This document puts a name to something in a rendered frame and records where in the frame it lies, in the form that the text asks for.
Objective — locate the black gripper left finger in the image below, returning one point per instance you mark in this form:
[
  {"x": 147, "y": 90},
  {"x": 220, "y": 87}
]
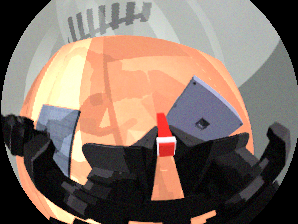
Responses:
[{"x": 140, "y": 158}]

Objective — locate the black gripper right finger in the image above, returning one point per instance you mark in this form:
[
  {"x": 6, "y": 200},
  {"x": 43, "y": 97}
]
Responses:
[{"x": 193, "y": 156}]

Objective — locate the grey sloped panel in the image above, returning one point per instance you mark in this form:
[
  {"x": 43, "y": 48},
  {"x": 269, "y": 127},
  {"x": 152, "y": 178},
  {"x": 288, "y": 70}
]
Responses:
[{"x": 202, "y": 112}]

